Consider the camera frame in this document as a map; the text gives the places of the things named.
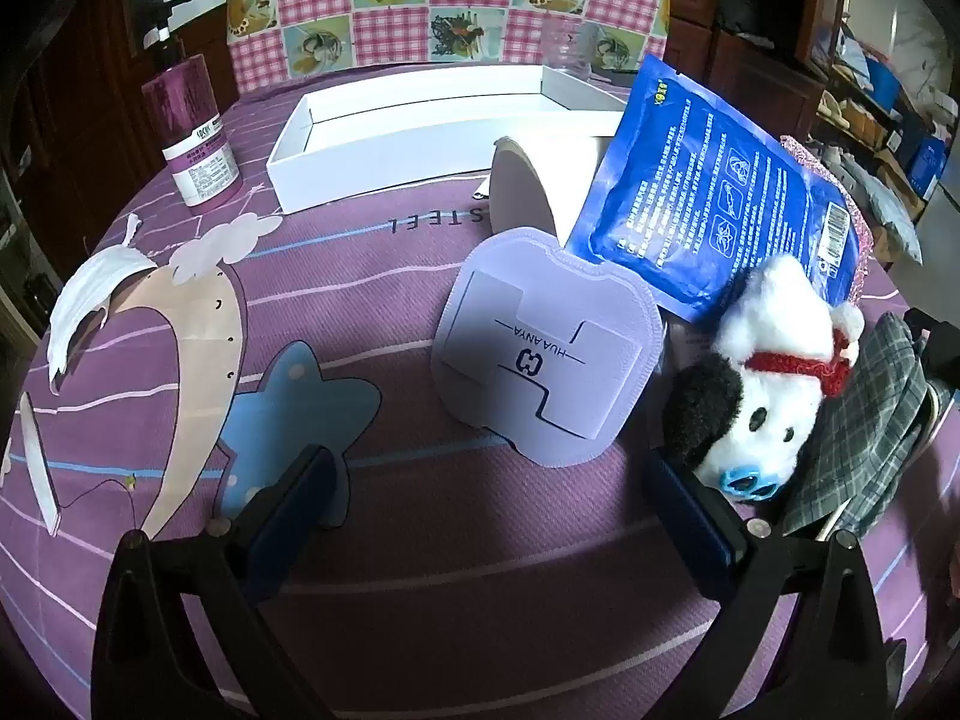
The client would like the lavender face mask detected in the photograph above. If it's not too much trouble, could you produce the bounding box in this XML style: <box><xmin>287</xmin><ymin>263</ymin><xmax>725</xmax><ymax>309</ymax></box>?
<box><xmin>431</xmin><ymin>225</ymin><xmax>665</xmax><ymax>467</ymax></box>

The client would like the black and white plush dog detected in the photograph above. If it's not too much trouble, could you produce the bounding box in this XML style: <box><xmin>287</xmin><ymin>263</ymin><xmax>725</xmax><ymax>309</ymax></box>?
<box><xmin>664</xmin><ymin>253</ymin><xmax>863</xmax><ymax>505</ymax></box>

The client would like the blue gel pack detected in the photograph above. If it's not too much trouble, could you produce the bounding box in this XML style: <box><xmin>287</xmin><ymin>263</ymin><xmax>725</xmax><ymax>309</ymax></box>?
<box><xmin>562</xmin><ymin>54</ymin><xmax>863</xmax><ymax>327</ymax></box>

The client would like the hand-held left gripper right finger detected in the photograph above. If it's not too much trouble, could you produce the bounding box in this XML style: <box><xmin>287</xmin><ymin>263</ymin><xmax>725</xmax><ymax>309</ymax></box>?
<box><xmin>646</xmin><ymin>448</ymin><xmax>908</xmax><ymax>720</ymax></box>

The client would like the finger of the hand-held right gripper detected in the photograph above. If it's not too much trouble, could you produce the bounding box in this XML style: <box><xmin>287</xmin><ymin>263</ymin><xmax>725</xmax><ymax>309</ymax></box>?
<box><xmin>904</xmin><ymin>307</ymin><xmax>960</xmax><ymax>421</ymax></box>

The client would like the pink checked printed cushion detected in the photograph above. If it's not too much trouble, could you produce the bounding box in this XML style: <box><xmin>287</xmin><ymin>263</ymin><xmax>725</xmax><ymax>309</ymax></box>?
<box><xmin>225</xmin><ymin>0</ymin><xmax>672</xmax><ymax>95</ymax></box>

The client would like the grey plaid cloth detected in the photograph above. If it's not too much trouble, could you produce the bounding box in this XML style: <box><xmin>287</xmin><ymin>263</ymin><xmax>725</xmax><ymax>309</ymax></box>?
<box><xmin>780</xmin><ymin>311</ymin><xmax>950</xmax><ymax>541</ymax></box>

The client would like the clear drinking glass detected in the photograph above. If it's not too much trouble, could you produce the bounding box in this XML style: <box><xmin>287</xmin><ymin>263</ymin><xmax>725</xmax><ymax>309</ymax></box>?
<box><xmin>540</xmin><ymin>19</ymin><xmax>601</xmax><ymax>80</ymax></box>

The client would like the dark wooden cabinet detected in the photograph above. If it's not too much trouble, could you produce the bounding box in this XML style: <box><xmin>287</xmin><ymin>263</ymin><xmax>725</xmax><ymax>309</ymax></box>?
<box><xmin>0</xmin><ymin>0</ymin><xmax>233</xmax><ymax>301</ymax></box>

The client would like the white cardboard box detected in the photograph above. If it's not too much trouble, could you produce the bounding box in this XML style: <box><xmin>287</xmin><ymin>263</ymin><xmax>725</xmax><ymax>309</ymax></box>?
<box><xmin>266</xmin><ymin>64</ymin><xmax>646</xmax><ymax>215</ymax></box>

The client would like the brown wooden cabinet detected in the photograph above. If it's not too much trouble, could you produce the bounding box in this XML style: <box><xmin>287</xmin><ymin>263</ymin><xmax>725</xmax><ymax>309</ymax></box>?
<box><xmin>667</xmin><ymin>0</ymin><xmax>848</xmax><ymax>136</ymax></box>

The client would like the purple pump bottle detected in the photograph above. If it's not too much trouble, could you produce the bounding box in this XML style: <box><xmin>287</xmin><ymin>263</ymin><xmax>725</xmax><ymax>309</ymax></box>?
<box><xmin>141</xmin><ymin>0</ymin><xmax>242</xmax><ymax>209</ymax></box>

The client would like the pink glittery sponge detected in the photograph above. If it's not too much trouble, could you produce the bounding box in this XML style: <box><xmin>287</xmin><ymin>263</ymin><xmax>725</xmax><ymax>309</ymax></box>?
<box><xmin>780</xmin><ymin>135</ymin><xmax>875</xmax><ymax>301</ymax></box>

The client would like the purple striped tablecloth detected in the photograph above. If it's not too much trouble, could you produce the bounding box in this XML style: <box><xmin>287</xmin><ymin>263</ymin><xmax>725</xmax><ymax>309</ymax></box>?
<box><xmin>0</xmin><ymin>67</ymin><xmax>938</xmax><ymax>720</ymax></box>

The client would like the cluttered storage shelf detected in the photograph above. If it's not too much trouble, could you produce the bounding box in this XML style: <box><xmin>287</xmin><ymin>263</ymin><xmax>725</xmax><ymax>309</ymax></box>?
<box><xmin>814</xmin><ymin>15</ymin><xmax>960</xmax><ymax>196</ymax></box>

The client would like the white plastic roll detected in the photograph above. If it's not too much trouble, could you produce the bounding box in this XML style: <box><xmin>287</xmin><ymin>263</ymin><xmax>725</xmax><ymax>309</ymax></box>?
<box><xmin>480</xmin><ymin>136</ymin><xmax>560</xmax><ymax>248</ymax></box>

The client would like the grey plastic bag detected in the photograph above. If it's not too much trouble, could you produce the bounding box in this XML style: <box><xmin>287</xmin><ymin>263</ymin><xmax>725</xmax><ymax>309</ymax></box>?
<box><xmin>840</xmin><ymin>157</ymin><xmax>927</xmax><ymax>263</ymax></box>

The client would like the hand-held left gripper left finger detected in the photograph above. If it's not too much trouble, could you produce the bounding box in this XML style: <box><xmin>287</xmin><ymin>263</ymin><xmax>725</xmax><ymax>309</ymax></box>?
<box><xmin>90</xmin><ymin>444</ymin><xmax>350</xmax><ymax>720</ymax></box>

